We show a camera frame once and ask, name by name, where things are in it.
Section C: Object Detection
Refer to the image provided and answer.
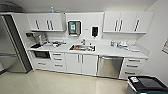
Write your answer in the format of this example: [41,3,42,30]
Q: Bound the stainless steel dishwasher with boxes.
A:
[97,55,125,80]

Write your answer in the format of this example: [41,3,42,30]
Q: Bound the steel sink basin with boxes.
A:
[69,43,97,53]

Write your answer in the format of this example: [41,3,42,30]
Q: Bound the chrome faucet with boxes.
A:
[79,38,87,47]

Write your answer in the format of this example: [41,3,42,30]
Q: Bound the white sink base cabinet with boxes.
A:
[64,52,100,77]

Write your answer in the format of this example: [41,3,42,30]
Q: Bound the black soap dispenser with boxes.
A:
[91,25,100,39]

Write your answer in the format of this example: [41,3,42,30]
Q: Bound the steel paper towel dispenser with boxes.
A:
[67,20,83,38]

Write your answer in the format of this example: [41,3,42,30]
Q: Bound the dish soap bottle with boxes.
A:
[110,40,115,47]

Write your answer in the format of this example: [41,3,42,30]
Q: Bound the black built-in microwave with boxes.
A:
[30,49,52,61]

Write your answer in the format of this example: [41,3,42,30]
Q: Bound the small blue bottle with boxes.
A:
[50,6,55,15]

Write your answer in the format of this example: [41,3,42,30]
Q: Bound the stainless steel refrigerator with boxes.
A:
[0,12,35,75]

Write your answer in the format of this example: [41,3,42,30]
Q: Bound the grey bin black lid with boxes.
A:
[126,75,168,94]

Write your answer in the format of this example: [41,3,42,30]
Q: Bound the round grey fan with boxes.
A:
[0,1,25,15]

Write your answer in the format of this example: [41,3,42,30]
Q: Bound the white upper wall cabinet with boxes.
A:
[103,10,155,35]
[26,12,66,33]

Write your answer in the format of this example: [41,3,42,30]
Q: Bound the large colourful wall poster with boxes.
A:
[161,37,168,56]

